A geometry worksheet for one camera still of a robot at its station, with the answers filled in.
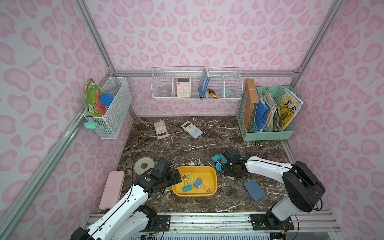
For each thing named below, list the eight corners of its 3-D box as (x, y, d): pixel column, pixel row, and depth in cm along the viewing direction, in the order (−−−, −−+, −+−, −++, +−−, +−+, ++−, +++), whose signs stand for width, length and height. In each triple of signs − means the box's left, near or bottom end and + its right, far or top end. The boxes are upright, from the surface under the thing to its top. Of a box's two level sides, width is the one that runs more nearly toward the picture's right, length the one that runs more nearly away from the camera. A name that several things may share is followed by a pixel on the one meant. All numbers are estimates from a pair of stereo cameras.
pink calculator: (158, 140, 108) (157, 138, 107) (154, 124, 118) (153, 122, 116) (169, 136, 110) (169, 134, 109) (164, 121, 120) (164, 119, 118)
